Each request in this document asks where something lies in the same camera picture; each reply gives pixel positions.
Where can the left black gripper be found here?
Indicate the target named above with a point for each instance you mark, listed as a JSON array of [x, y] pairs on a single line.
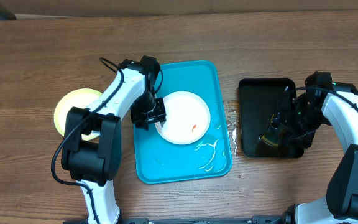
[[143, 122]]

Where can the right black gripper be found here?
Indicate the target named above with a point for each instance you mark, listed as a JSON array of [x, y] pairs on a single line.
[[278, 125]]

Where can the yellow green sponge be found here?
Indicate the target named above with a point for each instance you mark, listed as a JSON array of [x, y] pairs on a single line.
[[274, 136]]

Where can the white plate top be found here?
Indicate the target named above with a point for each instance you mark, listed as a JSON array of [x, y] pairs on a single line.
[[187, 118]]

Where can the yellow plate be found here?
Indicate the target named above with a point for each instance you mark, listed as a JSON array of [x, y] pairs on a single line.
[[79, 98]]

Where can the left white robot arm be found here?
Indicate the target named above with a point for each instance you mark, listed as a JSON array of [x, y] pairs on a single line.
[[90, 153]]

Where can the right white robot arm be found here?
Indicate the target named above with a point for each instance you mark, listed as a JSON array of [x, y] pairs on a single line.
[[334, 104]]

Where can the black water tray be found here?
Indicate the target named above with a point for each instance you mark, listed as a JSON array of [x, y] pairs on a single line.
[[258, 102]]

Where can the teal plastic tray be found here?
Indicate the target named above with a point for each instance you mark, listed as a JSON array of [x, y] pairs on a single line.
[[159, 161]]

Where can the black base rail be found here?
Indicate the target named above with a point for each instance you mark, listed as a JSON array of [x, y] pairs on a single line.
[[257, 219]]

